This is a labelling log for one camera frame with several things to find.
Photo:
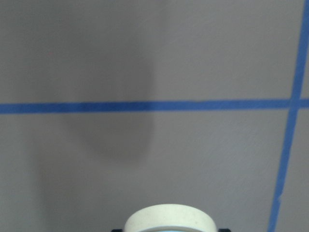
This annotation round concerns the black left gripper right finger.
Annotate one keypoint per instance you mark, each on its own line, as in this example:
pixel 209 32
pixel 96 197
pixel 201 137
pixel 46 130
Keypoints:
pixel 223 230

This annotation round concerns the blue and cream bell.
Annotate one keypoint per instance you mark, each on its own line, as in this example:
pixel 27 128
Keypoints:
pixel 170 218

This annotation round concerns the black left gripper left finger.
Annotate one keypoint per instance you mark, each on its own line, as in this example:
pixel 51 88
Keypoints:
pixel 117 230

